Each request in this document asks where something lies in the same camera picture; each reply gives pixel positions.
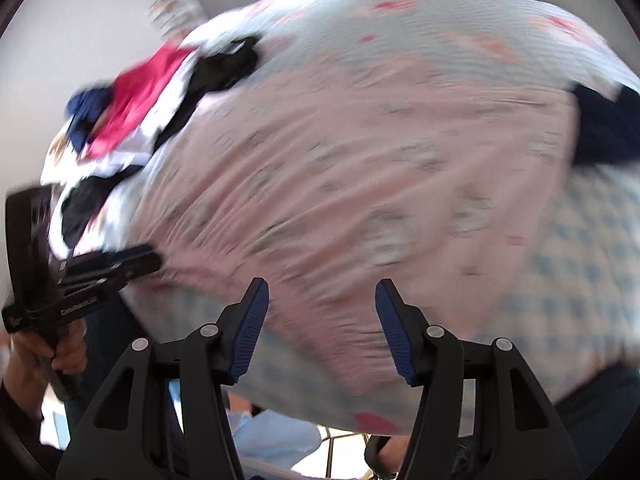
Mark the person's right leg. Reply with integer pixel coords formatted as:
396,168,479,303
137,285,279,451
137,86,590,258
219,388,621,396
550,360,640,480

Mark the black garment with white trim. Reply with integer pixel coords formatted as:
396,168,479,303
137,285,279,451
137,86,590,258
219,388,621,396
152,35,263,153

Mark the checked cartoon cat blanket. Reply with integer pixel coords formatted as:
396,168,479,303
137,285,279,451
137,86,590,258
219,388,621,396
40,0,640,436

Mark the person's left forearm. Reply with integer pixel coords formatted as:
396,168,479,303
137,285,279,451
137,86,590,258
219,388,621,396
0,345,58,478

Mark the crumpled navy garment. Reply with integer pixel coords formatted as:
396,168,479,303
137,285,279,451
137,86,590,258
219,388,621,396
66,87,116,153

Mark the folded navy garment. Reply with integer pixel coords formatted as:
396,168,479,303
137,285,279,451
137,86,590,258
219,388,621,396
570,82,640,167

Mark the person's left hand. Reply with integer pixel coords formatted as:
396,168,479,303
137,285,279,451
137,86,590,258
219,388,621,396
12,317,90,376

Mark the black knit garment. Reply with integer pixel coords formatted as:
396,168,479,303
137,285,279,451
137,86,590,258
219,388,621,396
60,165,146,256

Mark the red garment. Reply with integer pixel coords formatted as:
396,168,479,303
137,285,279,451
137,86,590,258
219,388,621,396
85,44,201,158

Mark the black sandal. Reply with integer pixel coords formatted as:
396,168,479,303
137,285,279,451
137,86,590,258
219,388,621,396
364,435,416,480

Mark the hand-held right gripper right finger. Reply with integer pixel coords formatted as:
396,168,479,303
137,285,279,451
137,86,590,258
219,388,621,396
375,280,583,480

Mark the light blue fleece cloth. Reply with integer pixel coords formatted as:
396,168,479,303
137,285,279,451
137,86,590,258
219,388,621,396
220,390,323,480

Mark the cream garment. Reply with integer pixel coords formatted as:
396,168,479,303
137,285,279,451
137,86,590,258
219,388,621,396
47,130,76,166

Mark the white shelf rack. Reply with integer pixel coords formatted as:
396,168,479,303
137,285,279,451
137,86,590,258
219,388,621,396
145,0,198,41

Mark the pink printed garment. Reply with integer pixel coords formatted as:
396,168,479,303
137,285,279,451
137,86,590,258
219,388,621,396
122,50,581,396

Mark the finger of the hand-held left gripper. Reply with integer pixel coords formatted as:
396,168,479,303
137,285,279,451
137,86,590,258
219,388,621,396
62,255,163,295
65,244,156,273

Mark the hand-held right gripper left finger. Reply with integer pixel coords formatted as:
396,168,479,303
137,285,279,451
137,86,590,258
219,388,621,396
55,277,271,480

